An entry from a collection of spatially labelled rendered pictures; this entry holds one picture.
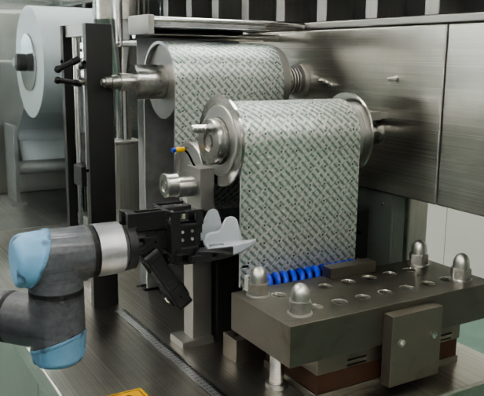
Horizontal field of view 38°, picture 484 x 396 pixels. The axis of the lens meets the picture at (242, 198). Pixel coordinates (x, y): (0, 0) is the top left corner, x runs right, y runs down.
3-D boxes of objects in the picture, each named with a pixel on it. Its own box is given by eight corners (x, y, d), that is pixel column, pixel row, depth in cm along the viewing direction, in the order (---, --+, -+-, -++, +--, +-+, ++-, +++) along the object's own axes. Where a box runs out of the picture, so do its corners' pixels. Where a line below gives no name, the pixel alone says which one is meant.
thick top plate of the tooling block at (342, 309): (230, 328, 108) (231, 291, 107) (420, 288, 128) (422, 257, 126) (289, 368, 94) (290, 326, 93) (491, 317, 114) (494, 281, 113)
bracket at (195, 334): (167, 340, 121) (166, 166, 115) (200, 333, 124) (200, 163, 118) (180, 350, 117) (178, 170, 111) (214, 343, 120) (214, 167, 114)
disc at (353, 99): (318, 168, 133) (320, 89, 130) (320, 168, 133) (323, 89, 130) (369, 181, 120) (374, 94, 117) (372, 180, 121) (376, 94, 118)
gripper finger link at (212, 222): (243, 207, 112) (196, 214, 106) (242, 242, 113) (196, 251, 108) (231, 203, 114) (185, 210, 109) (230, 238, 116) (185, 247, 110)
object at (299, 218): (238, 287, 112) (240, 173, 108) (352, 266, 124) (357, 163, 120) (240, 287, 112) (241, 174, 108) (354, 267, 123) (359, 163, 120)
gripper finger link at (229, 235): (263, 215, 106) (205, 220, 103) (262, 253, 107) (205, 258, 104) (255, 211, 109) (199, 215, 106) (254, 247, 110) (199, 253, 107)
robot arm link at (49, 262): (8, 285, 97) (5, 226, 95) (85, 273, 103) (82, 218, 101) (21, 302, 90) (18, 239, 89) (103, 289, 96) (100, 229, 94)
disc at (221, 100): (198, 178, 120) (198, 92, 117) (200, 178, 120) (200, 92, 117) (241, 193, 107) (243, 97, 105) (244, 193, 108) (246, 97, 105)
